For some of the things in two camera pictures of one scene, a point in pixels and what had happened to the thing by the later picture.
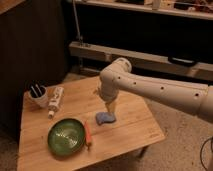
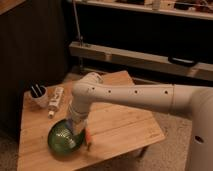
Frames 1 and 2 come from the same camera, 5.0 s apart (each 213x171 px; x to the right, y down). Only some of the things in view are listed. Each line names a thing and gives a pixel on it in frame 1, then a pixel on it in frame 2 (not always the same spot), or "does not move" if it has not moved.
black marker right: (39, 90) does not move
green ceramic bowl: (66, 136) does not move
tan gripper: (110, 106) -> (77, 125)
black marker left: (34, 92) does not move
